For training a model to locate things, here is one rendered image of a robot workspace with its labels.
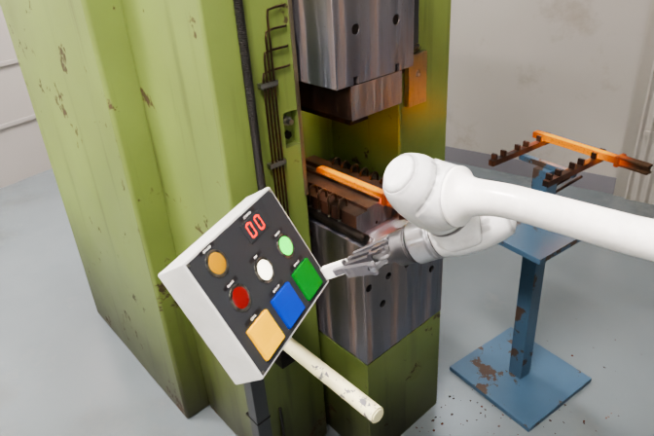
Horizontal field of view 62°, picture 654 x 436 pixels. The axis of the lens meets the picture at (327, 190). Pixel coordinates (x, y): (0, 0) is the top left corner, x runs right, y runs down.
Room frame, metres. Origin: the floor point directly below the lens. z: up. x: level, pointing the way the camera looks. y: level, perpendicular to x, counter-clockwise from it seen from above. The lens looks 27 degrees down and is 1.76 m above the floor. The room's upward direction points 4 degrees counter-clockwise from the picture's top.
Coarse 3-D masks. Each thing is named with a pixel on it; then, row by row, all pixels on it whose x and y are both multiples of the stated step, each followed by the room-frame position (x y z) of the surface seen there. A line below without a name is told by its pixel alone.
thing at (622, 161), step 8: (544, 136) 1.79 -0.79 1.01; (552, 136) 1.78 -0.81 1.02; (560, 136) 1.77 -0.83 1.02; (560, 144) 1.74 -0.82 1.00; (568, 144) 1.71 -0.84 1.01; (576, 144) 1.69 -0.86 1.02; (584, 144) 1.69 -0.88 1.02; (584, 152) 1.66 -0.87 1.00; (600, 152) 1.62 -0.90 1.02; (608, 152) 1.61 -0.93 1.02; (608, 160) 1.59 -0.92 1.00; (616, 160) 1.56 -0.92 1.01; (624, 160) 1.54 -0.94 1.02; (632, 160) 1.53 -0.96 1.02; (632, 168) 1.52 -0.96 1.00; (640, 168) 1.51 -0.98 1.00; (648, 168) 1.49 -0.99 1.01
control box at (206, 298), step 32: (224, 224) 1.00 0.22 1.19; (256, 224) 1.04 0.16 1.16; (288, 224) 1.12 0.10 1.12; (192, 256) 0.87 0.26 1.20; (224, 256) 0.92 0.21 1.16; (256, 256) 0.98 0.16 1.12; (288, 256) 1.04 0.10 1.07; (192, 288) 0.84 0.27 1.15; (224, 288) 0.87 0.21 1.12; (256, 288) 0.92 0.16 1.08; (320, 288) 1.05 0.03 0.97; (192, 320) 0.85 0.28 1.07; (224, 320) 0.82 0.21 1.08; (224, 352) 0.82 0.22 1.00; (256, 352) 0.82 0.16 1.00
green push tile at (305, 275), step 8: (304, 264) 1.06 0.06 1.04; (296, 272) 1.02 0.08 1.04; (304, 272) 1.04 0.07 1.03; (312, 272) 1.06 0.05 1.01; (296, 280) 1.01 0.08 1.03; (304, 280) 1.02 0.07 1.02; (312, 280) 1.04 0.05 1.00; (320, 280) 1.06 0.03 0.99; (304, 288) 1.01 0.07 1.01; (312, 288) 1.03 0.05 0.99; (312, 296) 1.01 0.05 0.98
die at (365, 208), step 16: (320, 160) 1.77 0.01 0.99; (320, 176) 1.63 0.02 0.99; (352, 176) 1.61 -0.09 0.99; (368, 176) 1.60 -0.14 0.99; (336, 192) 1.51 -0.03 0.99; (352, 192) 1.50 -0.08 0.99; (336, 208) 1.43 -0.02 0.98; (352, 208) 1.42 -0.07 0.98; (368, 208) 1.40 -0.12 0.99; (384, 208) 1.44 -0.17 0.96; (352, 224) 1.38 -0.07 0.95; (368, 224) 1.40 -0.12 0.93
